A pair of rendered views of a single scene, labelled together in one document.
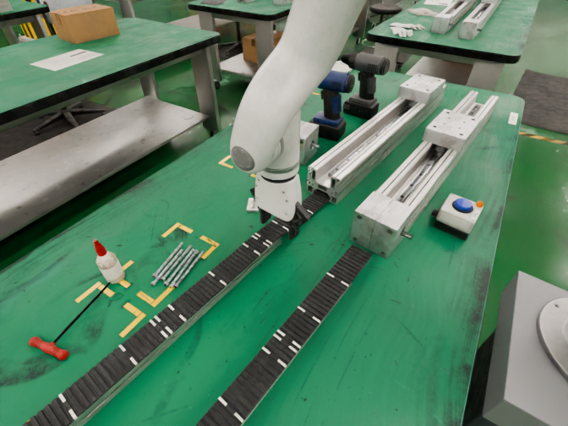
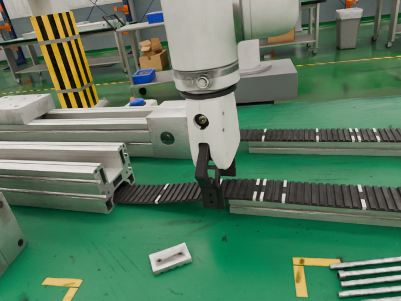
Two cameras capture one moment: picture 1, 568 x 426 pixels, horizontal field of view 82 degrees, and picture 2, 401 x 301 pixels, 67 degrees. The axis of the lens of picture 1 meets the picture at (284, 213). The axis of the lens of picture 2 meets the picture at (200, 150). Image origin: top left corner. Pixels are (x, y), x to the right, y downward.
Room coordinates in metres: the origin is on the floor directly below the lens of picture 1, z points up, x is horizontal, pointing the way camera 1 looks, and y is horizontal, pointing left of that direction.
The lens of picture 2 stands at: (0.69, 0.38, 1.08)
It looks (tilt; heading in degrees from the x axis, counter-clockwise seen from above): 27 degrees down; 252
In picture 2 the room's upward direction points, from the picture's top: 9 degrees counter-clockwise
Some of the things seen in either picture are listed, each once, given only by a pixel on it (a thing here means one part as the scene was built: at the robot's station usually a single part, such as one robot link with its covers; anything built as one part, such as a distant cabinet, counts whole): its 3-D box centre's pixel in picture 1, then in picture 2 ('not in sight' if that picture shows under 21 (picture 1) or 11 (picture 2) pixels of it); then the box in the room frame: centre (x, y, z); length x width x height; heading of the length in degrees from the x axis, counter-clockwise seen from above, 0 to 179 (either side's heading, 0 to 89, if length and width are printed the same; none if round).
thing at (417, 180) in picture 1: (445, 147); (23, 131); (0.89, -0.50, 0.82); 0.80 x 0.10 x 0.09; 141
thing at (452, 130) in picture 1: (450, 133); (16, 113); (0.89, -0.50, 0.87); 0.16 x 0.11 x 0.07; 141
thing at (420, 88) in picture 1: (420, 91); not in sight; (1.20, -0.51, 0.87); 0.16 x 0.11 x 0.07; 141
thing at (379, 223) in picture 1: (385, 226); (180, 126); (0.53, -0.23, 0.83); 0.12 x 0.09 x 0.10; 51
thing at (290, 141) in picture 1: (276, 128); (201, 5); (0.55, 0.01, 1.07); 0.09 x 0.08 x 0.13; 150
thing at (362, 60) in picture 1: (357, 84); not in sight; (1.23, -0.28, 0.89); 0.20 x 0.08 x 0.22; 54
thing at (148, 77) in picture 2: not in sight; (162, 55); (-0.19, -3.24, 0.50); 1.03 x 0.55 x 1.01; 160
